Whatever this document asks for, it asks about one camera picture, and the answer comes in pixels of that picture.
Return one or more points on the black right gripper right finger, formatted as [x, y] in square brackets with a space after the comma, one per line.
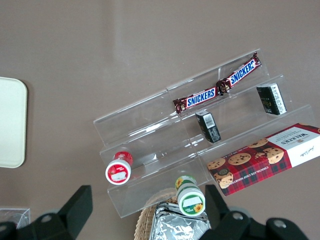
[220, 217]

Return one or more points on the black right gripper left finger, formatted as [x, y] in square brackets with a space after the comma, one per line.
[72, 212]

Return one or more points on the foil-wrapped sandwich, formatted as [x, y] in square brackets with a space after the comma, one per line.
[175, 225]

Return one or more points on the woven wicker basket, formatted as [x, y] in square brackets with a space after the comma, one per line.
[145, 220]

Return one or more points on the cream plastic tray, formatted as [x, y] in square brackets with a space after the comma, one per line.
[11, 122]

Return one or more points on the green-lidded sunflower jar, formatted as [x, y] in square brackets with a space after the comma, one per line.
[191, 200]

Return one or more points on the clear plastic box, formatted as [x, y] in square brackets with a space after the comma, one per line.
[15, 216]

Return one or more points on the red-lidded small jar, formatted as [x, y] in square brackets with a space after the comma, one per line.
[118, 170]

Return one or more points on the Walkers red tartan cookie box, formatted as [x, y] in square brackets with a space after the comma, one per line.
[262, 160]

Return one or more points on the small black barcode box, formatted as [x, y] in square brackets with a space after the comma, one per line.
[208, 127]

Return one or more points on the clear acrylic stepped riser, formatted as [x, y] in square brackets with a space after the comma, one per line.
[152, 140]
[240, 117]

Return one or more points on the Snickers chocolate bar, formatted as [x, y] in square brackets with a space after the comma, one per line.
[200, 97]
[241, 73]

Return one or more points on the black box with white side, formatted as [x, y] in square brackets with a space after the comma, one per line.
[271, 98]

